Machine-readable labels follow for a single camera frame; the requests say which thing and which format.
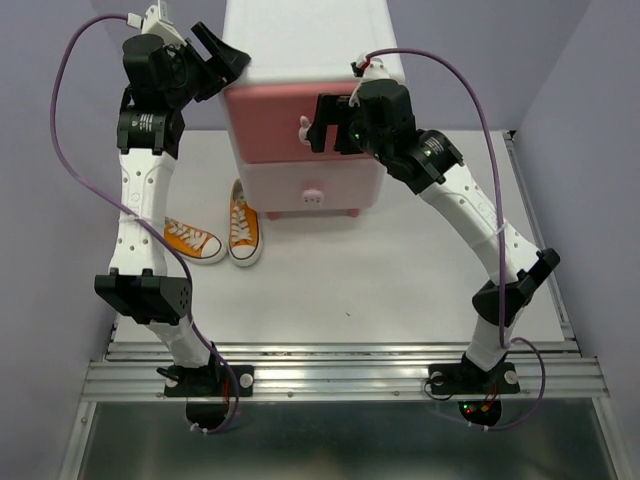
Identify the right orange sneaker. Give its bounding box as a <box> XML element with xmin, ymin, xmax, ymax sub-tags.
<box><xmin>228</xmin><ymin>179</ymin><xmax>264</xmax><ymax>268</ymax></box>

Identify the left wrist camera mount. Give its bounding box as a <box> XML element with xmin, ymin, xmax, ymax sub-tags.
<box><xmin>126</xmin><ymin>0</ymin><xmax>186</xmax><ymax>46</ymax></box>

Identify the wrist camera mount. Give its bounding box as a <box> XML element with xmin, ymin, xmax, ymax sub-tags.
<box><xmin>126</xmin><ymin>0</ymin><xmax>186</xmax><ymax>46</ymax></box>
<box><xmin>351</xmin><ymin>56</ymin><xmax>391</xmax><ymax>93</ymax></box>

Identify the orange sneaker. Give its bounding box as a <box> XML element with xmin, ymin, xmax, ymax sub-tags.
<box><xmin>228</xmin><ymin>179</ymin><xmax>264</xmax><ymax>268</ymax></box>
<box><xmin>164</xmin><ymin>217</ymin><xmax>227</xmax><ymax>265</ymax></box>

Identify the aluminium mounting rail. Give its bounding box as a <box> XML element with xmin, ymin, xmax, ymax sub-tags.
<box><xmin>59</xmin><ymin>329</ymin><xmax>633</xmax><ymax>479</ymax></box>

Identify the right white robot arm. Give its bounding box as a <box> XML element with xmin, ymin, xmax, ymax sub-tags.
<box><xmin>303</xmin><ymin>79</ymin><xmax>560</xmax><ymax>398</ymax></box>

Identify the left orange sneaker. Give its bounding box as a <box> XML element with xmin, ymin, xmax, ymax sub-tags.
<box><xmin>164</xmin><ymin>217</ymin><xmax>227</xmax><ymax>265</ymax></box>

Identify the white shoe cabinet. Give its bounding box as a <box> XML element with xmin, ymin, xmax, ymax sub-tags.
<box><xmin>223</xmin><ymin>1</ymin><xmax>396</xmax><ymax>220</ymax></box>

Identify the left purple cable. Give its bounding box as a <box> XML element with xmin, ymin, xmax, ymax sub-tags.
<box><xmin>49</xmin><ymin>13</ymin><xmax>241</xmax><ymax>435</ymax></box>

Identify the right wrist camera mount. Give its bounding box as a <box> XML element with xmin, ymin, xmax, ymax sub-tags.
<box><xmin>351</xmin><ymin>56</ymin><xmax>391</xmax><ymax>93</ymax></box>

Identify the light pink lower drawer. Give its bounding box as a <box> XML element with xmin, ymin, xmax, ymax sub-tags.
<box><xmin>239</xmin><ymin>158</ymin><xmax>384</xmax><ymax>213</ymax></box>

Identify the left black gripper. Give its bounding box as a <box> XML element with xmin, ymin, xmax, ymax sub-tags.
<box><xmin>168</xmin><ymin>24</ymin><xmax>254</xmax><ymax>109</ymax></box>

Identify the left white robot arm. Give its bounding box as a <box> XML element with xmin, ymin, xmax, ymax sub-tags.
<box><xmin>94</xmin><ymin>20</ymin><xmax>251</xmax><ymax>398</ymax></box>

